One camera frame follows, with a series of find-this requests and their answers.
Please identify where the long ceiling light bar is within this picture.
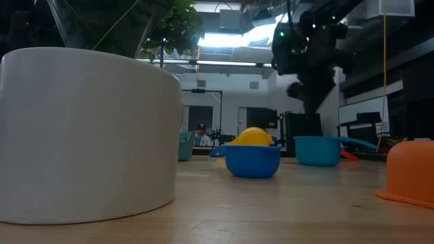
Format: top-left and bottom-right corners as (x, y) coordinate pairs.
(135, 58), (274, 68)

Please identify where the distant black camera frame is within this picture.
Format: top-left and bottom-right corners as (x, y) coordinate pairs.
(181, 88), (224, 137)

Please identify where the grey ceiling air unit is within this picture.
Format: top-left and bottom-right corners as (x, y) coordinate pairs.
(218, 9), (243, 34)

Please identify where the black pegboard cart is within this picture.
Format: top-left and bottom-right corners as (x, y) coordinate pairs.
(338, 111), (391, 154)

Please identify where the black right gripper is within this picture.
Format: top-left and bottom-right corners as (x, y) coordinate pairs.
(271, 12), (355, 115)

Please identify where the wide white ceramic planter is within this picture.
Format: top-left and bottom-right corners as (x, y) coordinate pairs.
(0, 46), (184, 226)

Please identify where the black cabinet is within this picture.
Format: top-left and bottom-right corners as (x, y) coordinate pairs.
(283, 110), (323, 153)

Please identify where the person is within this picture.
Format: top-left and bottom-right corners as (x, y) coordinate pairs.
(194, 123), (214, 148)

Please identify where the red plastic measuring cup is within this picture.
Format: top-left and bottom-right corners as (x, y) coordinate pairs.
(340, 150), (359, 162)

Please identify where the yellow plastic measuring cup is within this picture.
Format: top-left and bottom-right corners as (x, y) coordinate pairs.
(216, 126), (273, 170)

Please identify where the leafy green potted plant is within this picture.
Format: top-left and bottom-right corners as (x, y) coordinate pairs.
(137, 0), (206, 69)

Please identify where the cyan plastic measuring cup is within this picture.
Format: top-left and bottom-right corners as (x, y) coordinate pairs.
(293, 136), (380, 167)

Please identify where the bright ceiling skylight panel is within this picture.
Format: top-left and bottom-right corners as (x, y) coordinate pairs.
(197, 13), (292, 49)

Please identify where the teal plastic basket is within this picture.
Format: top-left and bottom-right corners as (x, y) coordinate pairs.
(178, 131), (197, 162)

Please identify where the orange plastic measuring cup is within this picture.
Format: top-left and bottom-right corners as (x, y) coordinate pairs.
(374, 140), (434, 210)

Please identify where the black wall monitor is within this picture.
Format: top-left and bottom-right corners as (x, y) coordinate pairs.
(245, 107), (279, 130)

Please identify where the blue plastic measuring cup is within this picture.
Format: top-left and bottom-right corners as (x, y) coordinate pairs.
(208, 144), (283, 180)

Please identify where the black aluminium table frame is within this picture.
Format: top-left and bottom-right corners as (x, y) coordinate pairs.
(191, 148), (389, 162)

